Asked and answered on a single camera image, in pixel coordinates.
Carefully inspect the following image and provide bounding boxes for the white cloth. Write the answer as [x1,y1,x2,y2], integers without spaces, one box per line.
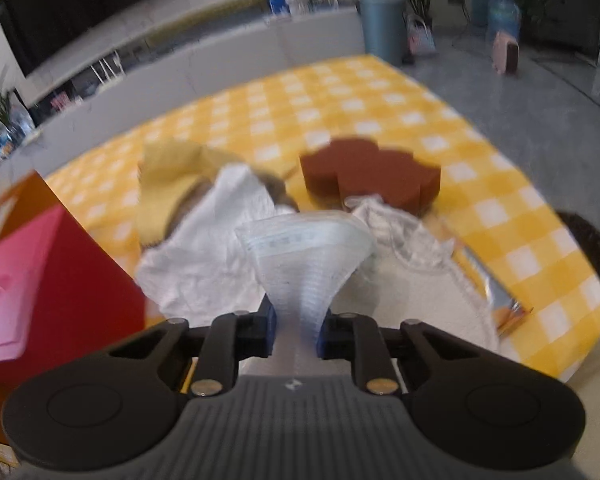
[135,164,298,326]

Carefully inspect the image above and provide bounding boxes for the clear zip plastic bag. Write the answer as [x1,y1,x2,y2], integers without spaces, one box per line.
[236,211,375,377]

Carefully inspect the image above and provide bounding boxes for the brown flower-shaped sponge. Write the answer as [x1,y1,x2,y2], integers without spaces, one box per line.
[299,136,441,216]

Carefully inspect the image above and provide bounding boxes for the yellow cloth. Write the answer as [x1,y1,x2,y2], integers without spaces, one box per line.
[136,139,244,248]

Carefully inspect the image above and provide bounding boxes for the white round mat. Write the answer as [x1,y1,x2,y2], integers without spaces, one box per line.
[324,194,502,361]

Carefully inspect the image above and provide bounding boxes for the red box lid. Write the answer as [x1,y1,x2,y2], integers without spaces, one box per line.
[0,202,150,392]

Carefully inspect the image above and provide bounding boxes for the yellow checkered tablecloth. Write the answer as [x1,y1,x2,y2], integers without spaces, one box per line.
[47,55,600,379]

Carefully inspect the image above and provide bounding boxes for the orange storage box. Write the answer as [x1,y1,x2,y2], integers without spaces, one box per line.
[0,170,140,275]

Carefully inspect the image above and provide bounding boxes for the white tv cabinet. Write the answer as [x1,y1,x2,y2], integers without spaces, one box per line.
[0,8,364,186]

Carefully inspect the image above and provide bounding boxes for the white wifi router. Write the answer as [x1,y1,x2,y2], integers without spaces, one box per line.
[90,50,124,86]

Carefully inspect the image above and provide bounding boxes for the pastel gift bag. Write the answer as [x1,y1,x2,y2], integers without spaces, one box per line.
[406,14,437,56]

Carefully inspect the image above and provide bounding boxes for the small plant in vase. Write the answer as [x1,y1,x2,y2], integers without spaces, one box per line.
[0,66,35,148]

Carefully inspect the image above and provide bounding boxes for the pink small stool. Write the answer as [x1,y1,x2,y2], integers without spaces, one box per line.
[492,30,519,75]

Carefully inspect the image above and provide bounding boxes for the blue-grey trash bin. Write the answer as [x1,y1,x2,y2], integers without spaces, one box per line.
[358,0,406,67]

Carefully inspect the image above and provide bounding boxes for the blue water jug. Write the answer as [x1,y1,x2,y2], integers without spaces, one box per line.
[486,0,521,44]

